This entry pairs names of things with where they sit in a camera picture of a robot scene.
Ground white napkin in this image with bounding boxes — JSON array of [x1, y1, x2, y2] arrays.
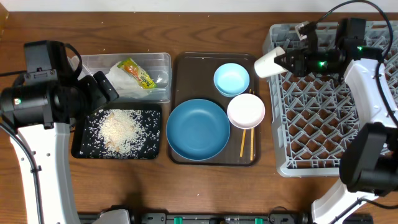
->
[[106, 61, 149, 98]]

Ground cream plastic cup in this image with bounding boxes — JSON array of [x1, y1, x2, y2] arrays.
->
[[254, 47, 287, 78]]

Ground green yellow snack wrapper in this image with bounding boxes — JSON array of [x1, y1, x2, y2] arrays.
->
[[117, 58, 157, 89]]

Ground rice leftovers pile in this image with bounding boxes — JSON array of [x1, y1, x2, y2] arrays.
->
[[79, 108, 161, 157]]

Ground grey dishwasher rack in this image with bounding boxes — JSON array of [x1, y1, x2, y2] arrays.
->
[[262, 21, 397, 177]]

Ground light blue small bowl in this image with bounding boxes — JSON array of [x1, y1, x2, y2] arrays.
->
[[213, 63, 250, 97]]

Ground pink bowl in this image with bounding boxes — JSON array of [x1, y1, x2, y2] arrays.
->
[[226, 93, 266, 129]]

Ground dark blue plate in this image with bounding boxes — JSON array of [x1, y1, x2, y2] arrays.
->
[[166, 99, 231, 161]]

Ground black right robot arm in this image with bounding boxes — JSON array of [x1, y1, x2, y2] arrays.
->
[[274, 18, 397, 223]]

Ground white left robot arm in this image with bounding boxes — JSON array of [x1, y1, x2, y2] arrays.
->
[[1, 72, 118, 223]]

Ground black tray bin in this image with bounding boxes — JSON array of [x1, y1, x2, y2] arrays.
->
[[70, 103, 162, 161]]

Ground clear plastic bin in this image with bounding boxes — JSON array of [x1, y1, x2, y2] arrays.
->
[[78, 53, 172, 103]]

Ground wooden chopstick right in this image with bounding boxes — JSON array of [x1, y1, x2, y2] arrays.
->
[[249, 90, 256, 162]]

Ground wooden chopstick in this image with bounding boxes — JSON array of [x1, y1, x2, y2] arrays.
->
[[239, 88, 252, 158], [249, 90, 256, 162]]

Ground wooden chopstick left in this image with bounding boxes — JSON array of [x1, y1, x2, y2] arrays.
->
[[239, 88, 252, 158]]

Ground brown serving tray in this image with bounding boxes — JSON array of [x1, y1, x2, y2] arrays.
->
[[167, 52, 261, 167]]

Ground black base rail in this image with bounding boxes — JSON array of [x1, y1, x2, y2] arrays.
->
[[130, 211, 312, 224]]

